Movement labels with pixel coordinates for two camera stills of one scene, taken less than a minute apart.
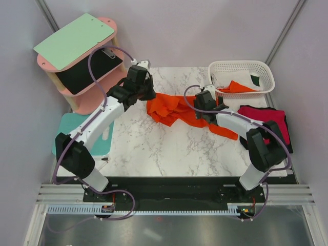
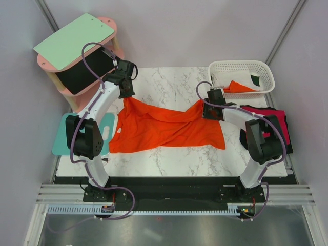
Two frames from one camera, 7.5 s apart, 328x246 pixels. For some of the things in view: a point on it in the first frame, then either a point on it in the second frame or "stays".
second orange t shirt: (235, 87) stays
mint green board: (68, 43) stays
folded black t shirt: (243, 141) stays
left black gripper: (152, 94) to (130, 93)
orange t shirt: (166, 108) to (140, 128)
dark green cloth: (255, 80) stays
